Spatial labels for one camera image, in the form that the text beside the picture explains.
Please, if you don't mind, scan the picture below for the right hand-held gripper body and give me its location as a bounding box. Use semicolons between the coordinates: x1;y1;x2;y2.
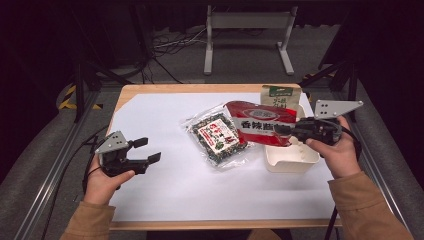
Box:
293;99;364;146

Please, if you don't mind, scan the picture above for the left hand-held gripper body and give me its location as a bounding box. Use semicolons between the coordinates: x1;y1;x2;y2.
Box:
94;130;131;178

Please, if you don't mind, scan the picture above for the red sauce packet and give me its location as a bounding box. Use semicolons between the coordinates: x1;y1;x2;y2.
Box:
223;100;299;148

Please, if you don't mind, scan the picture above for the cream divided lunch box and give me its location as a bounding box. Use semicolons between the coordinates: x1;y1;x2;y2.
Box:
264;104;321;174

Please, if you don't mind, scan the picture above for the beige green-topped sauce packet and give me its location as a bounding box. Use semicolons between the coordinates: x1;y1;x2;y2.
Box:
259;84;303;112

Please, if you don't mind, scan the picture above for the person's right hand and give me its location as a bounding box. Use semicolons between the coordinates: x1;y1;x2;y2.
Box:
305;115;362;180

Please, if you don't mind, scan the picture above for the person's left hand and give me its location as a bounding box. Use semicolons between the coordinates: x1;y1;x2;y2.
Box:
83;155;137;206

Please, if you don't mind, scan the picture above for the white paper sheet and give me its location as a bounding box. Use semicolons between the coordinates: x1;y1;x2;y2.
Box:
108;92;342;223

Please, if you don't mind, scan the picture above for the black metal stand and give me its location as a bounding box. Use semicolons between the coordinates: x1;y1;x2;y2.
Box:
299;59;360;123
70;6;135;123

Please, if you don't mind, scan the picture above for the yellow black striped tape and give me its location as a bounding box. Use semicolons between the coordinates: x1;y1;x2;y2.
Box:
57;84;103;111

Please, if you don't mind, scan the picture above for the clear seaweed packet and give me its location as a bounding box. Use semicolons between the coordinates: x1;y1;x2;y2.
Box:
179;103;255;171

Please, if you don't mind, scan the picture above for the white metal stand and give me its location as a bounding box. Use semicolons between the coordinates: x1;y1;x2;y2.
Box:
203;4;300;76

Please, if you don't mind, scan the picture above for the aluminium rail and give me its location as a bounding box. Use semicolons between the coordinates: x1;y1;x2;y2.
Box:
13;89;102;240
332;90;415;240

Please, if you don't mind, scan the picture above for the right hand-held gripper cable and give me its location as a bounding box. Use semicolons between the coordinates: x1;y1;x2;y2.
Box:
323;121;364;240

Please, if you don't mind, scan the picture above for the bundle of floor cables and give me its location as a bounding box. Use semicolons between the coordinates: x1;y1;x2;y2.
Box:
151;27;208;57

